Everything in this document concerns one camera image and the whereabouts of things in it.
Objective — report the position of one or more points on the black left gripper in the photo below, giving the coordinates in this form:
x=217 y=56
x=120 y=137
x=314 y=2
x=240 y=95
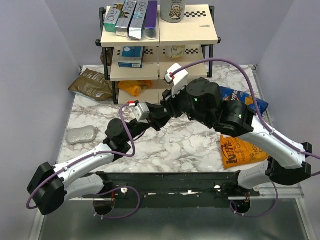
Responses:
x=158 y=118

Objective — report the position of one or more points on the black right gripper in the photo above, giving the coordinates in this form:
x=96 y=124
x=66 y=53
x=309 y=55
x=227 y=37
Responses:
x=170 y=102

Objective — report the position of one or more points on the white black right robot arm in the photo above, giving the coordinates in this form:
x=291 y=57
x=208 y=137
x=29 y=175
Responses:
x=201 y=101

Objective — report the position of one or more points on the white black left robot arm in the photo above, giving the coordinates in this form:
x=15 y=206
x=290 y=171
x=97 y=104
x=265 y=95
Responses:
x=52 y=185

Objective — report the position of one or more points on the yellow orange snack packet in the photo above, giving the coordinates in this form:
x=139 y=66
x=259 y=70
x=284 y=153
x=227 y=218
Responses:
x=135 y=87

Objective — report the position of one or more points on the blue Doritos chip bag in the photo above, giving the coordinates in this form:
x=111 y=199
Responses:
x=231 y=94

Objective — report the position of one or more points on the cream printed mug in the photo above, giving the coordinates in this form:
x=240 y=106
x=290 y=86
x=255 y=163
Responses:
x=175 y=51

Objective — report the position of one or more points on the beige three-tier shelf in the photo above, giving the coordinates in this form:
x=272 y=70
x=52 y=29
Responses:
x=196 y=32

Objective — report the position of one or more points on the blue white carton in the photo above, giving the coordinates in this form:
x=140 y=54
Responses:
x=131 y=57

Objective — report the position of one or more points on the silver glitter pouch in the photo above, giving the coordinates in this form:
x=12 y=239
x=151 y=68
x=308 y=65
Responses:
x=84 y=134

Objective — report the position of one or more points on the orange snack bag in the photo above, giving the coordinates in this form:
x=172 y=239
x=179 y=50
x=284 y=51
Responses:
x=236 y=152

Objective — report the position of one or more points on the brown foil pouch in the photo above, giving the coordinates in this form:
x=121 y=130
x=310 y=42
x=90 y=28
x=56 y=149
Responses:
x=92 y=84

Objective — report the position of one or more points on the dark brown packet behind shelf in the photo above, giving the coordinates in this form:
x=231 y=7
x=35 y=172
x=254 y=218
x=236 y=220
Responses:
x=105 y=56

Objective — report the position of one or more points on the purple box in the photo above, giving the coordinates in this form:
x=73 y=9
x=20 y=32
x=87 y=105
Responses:
x=151 y=20

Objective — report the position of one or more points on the silver blue RIO box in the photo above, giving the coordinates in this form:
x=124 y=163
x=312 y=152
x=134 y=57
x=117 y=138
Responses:
x=138 y=20

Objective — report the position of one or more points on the white cartoon mug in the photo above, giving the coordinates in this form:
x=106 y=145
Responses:
x=172 y=11

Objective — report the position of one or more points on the teal RIO box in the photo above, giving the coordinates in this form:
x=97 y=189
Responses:
x=113 y=15

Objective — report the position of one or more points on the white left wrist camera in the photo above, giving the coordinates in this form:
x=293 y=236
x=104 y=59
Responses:
x=141 y=111

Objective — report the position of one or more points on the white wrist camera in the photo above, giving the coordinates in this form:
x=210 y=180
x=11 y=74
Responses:
x=141 y=111
x=176 y=77

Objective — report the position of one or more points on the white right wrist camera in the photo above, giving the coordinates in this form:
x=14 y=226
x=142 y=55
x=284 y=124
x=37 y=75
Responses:
x=176 y=77

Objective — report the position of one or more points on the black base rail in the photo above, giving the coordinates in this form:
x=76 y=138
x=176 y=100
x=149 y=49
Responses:
x=157 y=190

